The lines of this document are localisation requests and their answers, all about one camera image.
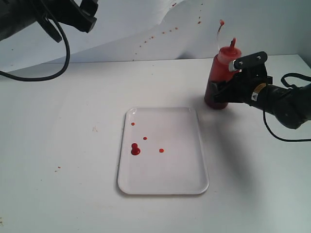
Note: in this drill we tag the white backdrop sheet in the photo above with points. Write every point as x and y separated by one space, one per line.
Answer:
139 30

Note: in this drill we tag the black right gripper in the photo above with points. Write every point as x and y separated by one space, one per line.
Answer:
241 86

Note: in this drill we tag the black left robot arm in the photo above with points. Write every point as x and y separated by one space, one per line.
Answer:
16 15

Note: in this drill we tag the red sauce drops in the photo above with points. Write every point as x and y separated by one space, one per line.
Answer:
135 150

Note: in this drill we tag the red sauce squeeze bottle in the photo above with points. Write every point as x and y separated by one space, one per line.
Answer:
219 71

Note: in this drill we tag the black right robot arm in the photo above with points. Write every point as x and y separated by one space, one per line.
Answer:
290 105

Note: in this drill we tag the white rectangular plastic tray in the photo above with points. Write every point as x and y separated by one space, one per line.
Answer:
180 170

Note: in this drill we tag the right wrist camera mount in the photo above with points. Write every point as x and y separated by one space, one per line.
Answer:
248 61

